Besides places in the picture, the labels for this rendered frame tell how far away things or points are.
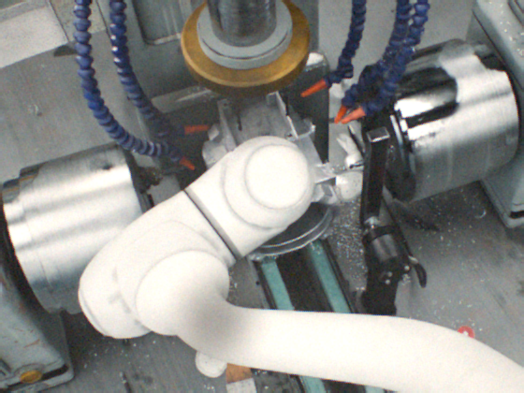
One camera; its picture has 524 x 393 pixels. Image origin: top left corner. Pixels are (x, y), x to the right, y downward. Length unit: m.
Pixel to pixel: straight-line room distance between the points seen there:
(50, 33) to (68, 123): 0.82
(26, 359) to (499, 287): 0.85
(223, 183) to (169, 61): 0.57
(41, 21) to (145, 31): 1.29
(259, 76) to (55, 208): 0.37
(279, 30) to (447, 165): 0.38
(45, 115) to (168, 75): 0.47
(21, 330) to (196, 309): 0.56
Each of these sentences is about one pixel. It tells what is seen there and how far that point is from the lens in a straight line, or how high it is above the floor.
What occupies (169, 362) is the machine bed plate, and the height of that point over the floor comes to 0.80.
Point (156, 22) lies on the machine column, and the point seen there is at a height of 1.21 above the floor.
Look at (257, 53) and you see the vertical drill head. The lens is 1.04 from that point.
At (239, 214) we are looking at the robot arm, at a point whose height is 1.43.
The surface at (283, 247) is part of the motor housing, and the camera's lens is 1.34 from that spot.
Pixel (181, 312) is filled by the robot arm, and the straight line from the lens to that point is 0.76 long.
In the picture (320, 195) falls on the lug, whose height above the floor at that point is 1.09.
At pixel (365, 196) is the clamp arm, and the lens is 1.20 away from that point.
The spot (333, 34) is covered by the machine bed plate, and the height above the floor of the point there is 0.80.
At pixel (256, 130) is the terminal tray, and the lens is 1.24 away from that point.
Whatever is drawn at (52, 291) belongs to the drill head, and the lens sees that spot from 1.23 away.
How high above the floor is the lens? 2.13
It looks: 61 degrees down
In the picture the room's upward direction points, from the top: 3 degrees counter-clockwise
